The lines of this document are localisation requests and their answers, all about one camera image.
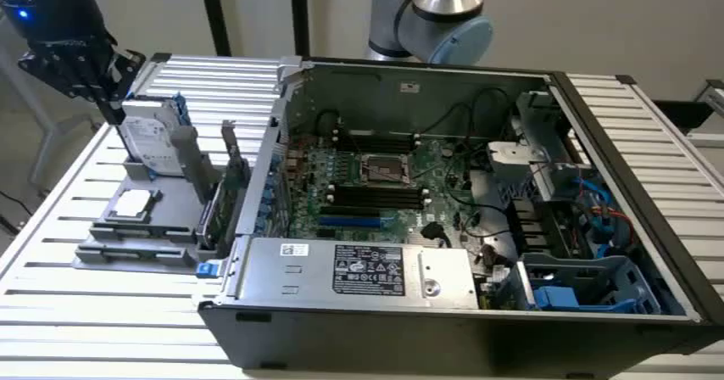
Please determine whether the black open PC case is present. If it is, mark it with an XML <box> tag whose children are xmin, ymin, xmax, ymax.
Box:
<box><xmin>195</xmin><ymin>55</ymin><xmax>724</xmax><ymax>371</ymax></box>

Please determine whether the black power plug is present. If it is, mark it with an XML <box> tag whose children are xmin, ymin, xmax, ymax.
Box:
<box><xmin>420</xmin><ymin>221</ymin><xmax>452</xmax><ymax>249</ymax></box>

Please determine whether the blue wire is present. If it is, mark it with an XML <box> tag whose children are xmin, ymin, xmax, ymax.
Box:
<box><xmin>571</xmin><ymin>175</ymin><xmax>616</xmax><ymax>256</ymax></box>

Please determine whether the green graphics card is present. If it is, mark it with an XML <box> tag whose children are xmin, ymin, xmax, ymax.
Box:
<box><xmin>196</xmin><ymin>119</ymin><xmax>254</xmax><ymax>250</ymax></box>

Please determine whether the dark RAM stick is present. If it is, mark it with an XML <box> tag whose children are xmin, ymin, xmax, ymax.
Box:
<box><xmin>76</xmin><ymin>247</ymin><xmax>188</xmax><ymax>258</ymax></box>
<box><xmin>94</xmin><ymin>223</ymin><xmax>198</xmax><ymax>234</ymax></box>

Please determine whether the green motherboard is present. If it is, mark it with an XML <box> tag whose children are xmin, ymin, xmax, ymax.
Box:
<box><xmin>275</xmin><ymin>133</ymin><xmax>495</xmax><ymax>246</ymax></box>

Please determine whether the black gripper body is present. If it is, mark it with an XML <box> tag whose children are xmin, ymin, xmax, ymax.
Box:
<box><xmin>0</xmin><ymin>0</ymin><xmax>120</xmax><ymax>55</ymax></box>

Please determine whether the CPU socket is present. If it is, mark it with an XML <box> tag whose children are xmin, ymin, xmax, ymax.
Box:
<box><xmin>355</xmin><ymin>153</ymin><xmax>419</xmax><ymax>187</ymax></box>

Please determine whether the blue expansion slot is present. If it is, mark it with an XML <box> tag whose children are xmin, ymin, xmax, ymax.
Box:
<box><xmin>318</xmin><ymin>215</ymin><xmax>383</xmax><ymax>228</ymax></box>

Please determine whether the short black wire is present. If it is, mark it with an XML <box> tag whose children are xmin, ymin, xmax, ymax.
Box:
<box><xmin>312</xmin><ymin>108</ymin><xmax>346</xmax><ymax>138</ymax></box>

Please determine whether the black floor cable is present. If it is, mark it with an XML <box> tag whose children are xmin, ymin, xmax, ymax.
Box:
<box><xmin>0</xmin><ymin>190</ymin><xmax>28</xmax><ymax>236</ymax></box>

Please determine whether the silver hard disk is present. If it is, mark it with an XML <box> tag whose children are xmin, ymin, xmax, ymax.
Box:
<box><xmin>116</xmin><ymin>98</ymin><xmax>191</xmax><ymax>178</ymax></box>

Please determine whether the red wire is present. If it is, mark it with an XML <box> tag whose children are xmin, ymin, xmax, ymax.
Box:
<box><xmin>598</xmin><ymin>207</ymin><xmax>634</xmax><ymax>231</ymax></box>

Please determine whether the silver power supply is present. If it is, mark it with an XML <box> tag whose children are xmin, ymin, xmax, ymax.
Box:
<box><xmin>235</xmin><ymin>237</ymin><xmax>483</xmax><ymax>311</ymax></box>

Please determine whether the grey plastic parts rack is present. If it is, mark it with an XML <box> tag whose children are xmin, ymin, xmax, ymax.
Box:
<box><xmin>71</xmin><ymin>125</ymin><xmax>254</xmax><ymax>276</ymax></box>

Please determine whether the blue-grey disk bay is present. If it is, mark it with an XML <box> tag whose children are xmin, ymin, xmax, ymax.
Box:
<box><xmin>516</xmin><ymin>251</ymin><xmax>664</xmax><ymax>316</ymax></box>

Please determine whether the blue disk bracket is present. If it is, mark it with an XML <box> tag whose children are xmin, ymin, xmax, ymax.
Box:
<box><xmin>168</xmin><ymin>92</ymin><xmax>190</xmax><ymax>137</ymax></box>

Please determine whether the long black expansion slot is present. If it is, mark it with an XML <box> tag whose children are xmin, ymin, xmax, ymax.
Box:
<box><xmin>322</xmin><ymin>204</ymin><xmax>382</xmax><ymax>218</ymax></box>

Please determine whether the black RAM slot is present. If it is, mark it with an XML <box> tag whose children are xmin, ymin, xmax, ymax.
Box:
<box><xmin>334</xmin><ymin>129</ymin><xmax>422</xmax><ymax>139</ymax></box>
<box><xmin>326</xmin><ymin>182</ymin><xmax>430</xmax><ymax>194</ymax></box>
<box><xmin>334</xmin><ymin>139</ymin><xmax>422</xmax><ymax>149</ymax></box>
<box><xmin>326</xmin><ymin>198</ymin><xmax>430</xmax><ymax>210</ymax></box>
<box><xmin>326</xmin><ymin>187</ymin><xmax>430</xmax><ymax>199</ymax></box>
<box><xmin>326</xmin><ymin>193</ymin><xmax>430</xmax><ymax>205</ymax></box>
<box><xmin>334</xmin><ymin>143</ymin><xmax>422</xmax><ymax>154</ymax></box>
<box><xmin>334</xmin><ymin>134</ymin><xmax>422</xmax><ymax>144</ymax></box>

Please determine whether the silver metal drive cage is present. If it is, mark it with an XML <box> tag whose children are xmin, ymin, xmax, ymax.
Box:
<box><xmin>487</xmin><ymin>90</ymin><xmax>594</xmax><ymax>203</ymax></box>

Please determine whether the silver CPU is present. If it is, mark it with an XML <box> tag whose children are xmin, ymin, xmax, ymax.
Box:
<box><xmin>108</xmin><ymin>188</ymin><xmax>164</xmax><ymax>221</ymax></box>

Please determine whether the long black wire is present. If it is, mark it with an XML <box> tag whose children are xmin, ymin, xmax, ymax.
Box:
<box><xmin>454</xmin><ymin>86</ymin><xmax>515</xmax><ymax>154</ymax></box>

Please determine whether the black stand pole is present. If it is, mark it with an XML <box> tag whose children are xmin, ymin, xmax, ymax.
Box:
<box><xmin>194</xmin><ymin>0</ymin><xmax>235</xmax><ymax>57</ymax></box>
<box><xmin>288</xmin><ymin>0</ymin><xmax>314</xmax><ymax>57</ymax></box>

